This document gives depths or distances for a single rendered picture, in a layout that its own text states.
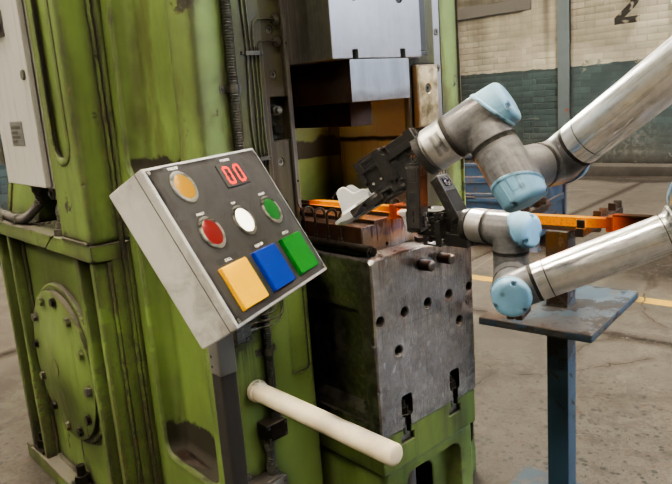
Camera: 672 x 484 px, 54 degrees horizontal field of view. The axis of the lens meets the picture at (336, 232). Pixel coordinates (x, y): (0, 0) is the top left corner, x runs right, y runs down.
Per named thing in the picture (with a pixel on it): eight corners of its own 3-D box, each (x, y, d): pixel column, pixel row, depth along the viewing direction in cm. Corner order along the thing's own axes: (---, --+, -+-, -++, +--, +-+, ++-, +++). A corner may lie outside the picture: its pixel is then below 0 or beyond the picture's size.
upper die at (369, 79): (410, 97, 162) (408, 57, 160) (352, 102, 149) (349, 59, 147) (301, 105, 192) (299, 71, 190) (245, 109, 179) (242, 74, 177)
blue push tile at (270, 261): (296, 278, 116) (274, 241, 116) (277, 290, 109) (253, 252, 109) (289, 282, 117) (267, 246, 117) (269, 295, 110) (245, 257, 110)
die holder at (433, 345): (476, 387, 183) (471, 230, 174) (382, 441, 158) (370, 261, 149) (339, 342, 224) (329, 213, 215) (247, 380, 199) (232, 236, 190)
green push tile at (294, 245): (319, 263, 125) (298, 229, 125) (303, 274, 118) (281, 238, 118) (312, 267, 126) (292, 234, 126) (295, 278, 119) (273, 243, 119)
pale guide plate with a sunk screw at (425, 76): (440, 124, 189) (437, 64, 186) (420, 127, 183) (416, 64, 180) (434, 125, 191) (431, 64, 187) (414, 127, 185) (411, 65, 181)
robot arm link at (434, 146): (468, 156, 110) (456, 159, 103) (445, 170, 112) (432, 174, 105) (444, 118, 111) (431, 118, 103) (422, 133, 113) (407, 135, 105)
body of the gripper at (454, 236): (420, 244, 153) (462, 250, 144) (418, 208, 151) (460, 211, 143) (440, 238, 158) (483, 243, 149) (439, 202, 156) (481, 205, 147)
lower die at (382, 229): (417, 238, 169) (416, 205, 167) (362, 254, 156) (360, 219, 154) (311, 223, 199) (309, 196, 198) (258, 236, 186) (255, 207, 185)
